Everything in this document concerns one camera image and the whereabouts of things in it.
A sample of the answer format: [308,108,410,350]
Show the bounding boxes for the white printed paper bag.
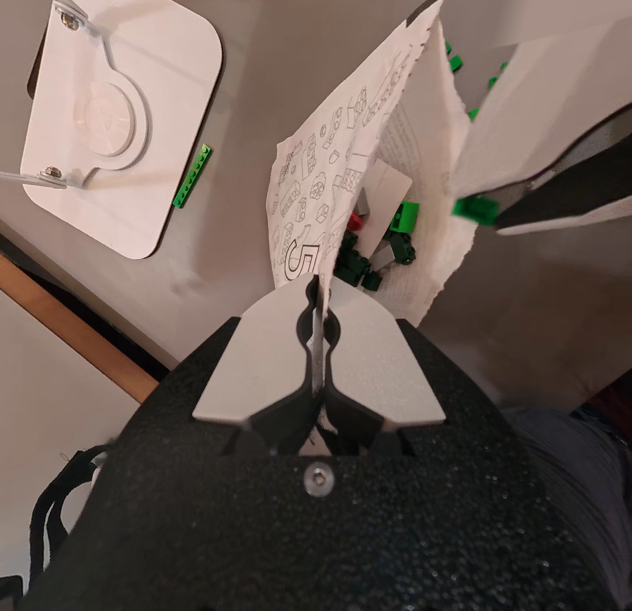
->
[267,0,479,446]

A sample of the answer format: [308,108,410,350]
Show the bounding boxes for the light grey table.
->
[0,287,141,456]

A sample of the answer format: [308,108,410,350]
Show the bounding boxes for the bright green brick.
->
[451,195,500,227]

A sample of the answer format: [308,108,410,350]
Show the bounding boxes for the chunky green brick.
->
[389,201,421,235]

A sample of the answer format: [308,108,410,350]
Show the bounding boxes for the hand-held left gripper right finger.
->
[323,281,447,455]

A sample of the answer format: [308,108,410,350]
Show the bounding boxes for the pile of dark green bricks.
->
[333,228,418,292]

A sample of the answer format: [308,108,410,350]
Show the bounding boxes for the long green plate brick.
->
[172,144,214,210]

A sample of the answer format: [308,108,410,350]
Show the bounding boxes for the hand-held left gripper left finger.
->
[192,274,321,455]

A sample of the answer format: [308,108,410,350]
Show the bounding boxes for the scattered small green bricks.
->
[443,40,510,124]

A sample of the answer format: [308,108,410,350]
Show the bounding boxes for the grey slope brick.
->
[369,242,397,272]

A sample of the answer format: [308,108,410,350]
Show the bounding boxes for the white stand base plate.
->
[21,0,224,261]

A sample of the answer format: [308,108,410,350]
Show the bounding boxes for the person's grey trousers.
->
[499,406,632,611]

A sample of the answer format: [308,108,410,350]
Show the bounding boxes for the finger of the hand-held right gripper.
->
[494,127,632,237]
[452,18,632,200]

